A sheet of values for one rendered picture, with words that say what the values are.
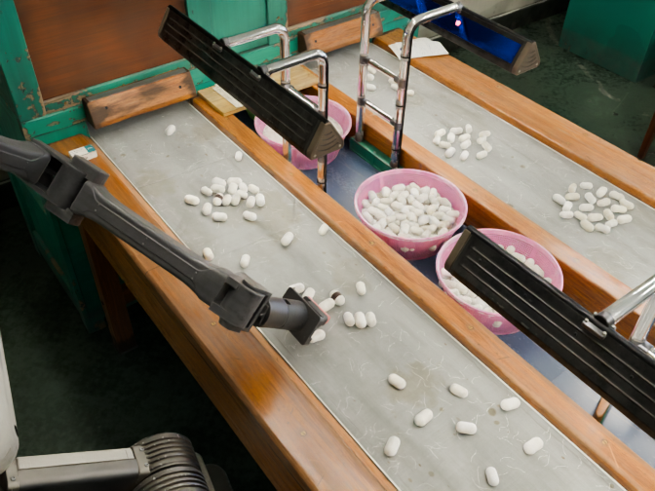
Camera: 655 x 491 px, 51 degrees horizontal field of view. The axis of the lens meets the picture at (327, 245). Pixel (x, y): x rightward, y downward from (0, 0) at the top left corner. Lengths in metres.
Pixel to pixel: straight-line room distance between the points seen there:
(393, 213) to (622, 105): 2.34
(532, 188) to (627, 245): 0.27
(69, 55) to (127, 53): 0.15
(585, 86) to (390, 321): 2.71
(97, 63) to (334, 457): 1.20
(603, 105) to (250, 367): 2.83
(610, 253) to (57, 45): 1.40
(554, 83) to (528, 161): 2.03
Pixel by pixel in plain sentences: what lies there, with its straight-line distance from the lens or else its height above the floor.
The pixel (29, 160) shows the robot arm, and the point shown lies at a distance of 1.29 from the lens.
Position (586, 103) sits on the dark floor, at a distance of 3.77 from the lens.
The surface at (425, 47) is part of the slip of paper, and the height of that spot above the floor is 0.77.
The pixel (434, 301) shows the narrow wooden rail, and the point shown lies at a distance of 1.41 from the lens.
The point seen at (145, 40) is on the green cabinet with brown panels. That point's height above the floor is 0.96.
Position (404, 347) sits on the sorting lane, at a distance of 1.35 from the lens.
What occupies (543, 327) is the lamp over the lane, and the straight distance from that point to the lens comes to 0.99.
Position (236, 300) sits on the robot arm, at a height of 0.95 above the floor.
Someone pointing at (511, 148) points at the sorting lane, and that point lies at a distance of 1.92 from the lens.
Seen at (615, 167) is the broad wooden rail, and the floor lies 0.76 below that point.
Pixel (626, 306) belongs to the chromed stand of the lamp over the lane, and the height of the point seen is 1.12.
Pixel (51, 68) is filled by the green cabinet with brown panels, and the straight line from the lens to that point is 1.88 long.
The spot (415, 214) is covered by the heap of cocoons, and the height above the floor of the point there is 0.74.
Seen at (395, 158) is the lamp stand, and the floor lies 0.75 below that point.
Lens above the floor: 1.78
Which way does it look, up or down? 42 degrees down
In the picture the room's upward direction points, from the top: 1 degrees clockwise
